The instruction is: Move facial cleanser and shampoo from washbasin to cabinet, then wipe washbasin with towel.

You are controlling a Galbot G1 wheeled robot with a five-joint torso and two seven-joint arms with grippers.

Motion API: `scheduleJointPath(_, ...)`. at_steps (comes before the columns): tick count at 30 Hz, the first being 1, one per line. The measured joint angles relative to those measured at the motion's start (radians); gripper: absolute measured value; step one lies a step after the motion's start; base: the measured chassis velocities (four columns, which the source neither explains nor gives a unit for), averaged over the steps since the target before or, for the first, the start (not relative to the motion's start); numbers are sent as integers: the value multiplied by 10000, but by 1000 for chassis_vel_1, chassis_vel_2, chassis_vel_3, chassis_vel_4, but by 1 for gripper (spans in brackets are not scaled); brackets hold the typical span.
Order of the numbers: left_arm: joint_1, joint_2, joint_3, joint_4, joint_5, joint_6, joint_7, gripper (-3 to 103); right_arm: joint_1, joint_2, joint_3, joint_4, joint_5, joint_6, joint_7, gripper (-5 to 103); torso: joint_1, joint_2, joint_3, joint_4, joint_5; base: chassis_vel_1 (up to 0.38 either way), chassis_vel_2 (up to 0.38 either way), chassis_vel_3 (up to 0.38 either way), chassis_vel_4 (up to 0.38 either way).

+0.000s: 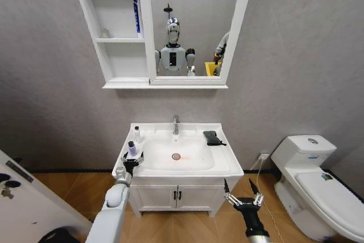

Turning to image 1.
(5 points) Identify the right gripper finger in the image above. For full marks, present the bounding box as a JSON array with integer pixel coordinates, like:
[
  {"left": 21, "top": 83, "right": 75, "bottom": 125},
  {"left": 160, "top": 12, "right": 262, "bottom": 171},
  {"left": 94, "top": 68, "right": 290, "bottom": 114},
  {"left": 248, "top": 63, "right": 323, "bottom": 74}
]
[
  {"left": 248, "top": 178, "right": 264, "bottom": 207},
  {"left": 223, "top": 178, "right": 237, "bottom": 205}
]

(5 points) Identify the purple bottle with dark cap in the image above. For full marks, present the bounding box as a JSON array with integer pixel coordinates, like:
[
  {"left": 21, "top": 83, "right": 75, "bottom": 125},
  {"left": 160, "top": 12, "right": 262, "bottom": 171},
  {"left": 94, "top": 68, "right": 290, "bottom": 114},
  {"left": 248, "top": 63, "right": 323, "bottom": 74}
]
[{"left": 127, "top": 141, "right": 139, "bottom": 159}]

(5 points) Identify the white vanity cabinet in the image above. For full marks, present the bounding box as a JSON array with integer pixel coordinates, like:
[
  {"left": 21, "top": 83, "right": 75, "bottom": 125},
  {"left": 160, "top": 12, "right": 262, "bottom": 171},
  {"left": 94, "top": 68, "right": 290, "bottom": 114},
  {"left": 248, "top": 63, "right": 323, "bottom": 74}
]
[{"left": 128, "top": 176, "right": 240, "bottom": 219}]

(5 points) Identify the white ceramic washbasin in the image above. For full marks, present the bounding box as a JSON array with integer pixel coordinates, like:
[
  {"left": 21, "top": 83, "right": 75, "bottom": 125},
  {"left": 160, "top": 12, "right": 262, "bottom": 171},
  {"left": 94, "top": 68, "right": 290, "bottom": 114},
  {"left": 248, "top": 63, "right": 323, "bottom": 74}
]
[{"left": 111, "top": 121, "right": 245, "bottom": 186}]

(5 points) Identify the dark grey folded towel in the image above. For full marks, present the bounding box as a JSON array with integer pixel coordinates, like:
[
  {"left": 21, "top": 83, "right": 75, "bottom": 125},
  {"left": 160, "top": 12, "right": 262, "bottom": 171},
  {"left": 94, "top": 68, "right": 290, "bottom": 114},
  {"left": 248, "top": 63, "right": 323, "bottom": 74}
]
[{"left": 202, "top": 130, "right": 228, "bottom": 147}]

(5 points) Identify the chrome faucet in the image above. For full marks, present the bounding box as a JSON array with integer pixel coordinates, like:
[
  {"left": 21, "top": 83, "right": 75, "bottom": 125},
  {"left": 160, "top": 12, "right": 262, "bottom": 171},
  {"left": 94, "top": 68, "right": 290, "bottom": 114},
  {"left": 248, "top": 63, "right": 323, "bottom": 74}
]
[{"left": 172, "top": 114, "right": 181, "bottom": 136}]

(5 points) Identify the white toilet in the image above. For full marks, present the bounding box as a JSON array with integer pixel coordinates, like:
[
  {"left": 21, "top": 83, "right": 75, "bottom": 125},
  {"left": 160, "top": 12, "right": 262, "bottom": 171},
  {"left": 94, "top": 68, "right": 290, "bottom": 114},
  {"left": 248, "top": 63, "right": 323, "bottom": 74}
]
[{"left": 270, "top": 134, "right": 364, "bottom": 243}]

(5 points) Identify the grey door latch plate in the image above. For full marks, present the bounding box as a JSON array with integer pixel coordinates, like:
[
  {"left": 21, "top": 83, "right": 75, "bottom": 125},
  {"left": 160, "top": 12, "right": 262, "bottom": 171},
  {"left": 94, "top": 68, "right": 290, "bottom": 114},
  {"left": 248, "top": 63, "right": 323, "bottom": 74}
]
[{"left": 5, "top": 160, "right": 35, "bottom": 183}]

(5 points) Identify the white framed mirror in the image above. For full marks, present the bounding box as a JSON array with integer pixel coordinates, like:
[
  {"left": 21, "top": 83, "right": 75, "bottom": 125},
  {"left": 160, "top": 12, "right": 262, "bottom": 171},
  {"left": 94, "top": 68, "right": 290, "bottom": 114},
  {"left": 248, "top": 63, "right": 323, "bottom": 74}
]
[{"left": 143, "top": 0, "right": 257, "bottom": 86}]

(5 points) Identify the blue and white toothpaste tube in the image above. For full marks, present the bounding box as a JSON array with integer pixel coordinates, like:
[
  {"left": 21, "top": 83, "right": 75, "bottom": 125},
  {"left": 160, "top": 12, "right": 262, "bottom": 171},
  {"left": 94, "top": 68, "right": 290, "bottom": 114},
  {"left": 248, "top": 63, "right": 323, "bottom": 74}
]
[{"left": 131, "top": 0, "right": 145, "bottom": 39}]

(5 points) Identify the thin white cable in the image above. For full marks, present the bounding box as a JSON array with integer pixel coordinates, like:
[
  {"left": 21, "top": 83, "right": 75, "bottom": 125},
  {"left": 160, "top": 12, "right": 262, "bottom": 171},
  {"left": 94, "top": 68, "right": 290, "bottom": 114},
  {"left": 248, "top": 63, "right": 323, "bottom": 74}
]
[{"left": 249, "top": 156, "right": 285, "bottom": 243}]

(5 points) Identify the dark door handle with lock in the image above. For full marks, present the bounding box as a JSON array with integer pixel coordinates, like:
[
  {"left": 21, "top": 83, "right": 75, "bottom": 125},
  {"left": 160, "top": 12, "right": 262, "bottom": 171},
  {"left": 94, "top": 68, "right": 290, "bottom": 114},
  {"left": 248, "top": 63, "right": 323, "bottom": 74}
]
[{"left": 0, "top": 172, "right": 22, "bottom": 199}]

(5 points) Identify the white wall cabinet with shelves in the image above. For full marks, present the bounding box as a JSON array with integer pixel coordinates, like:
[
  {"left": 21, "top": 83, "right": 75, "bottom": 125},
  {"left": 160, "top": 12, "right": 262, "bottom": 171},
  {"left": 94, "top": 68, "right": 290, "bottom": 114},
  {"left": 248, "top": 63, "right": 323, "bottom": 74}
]
[{"left": 69, "top": 0, "right": 257, "bottom": 90}]

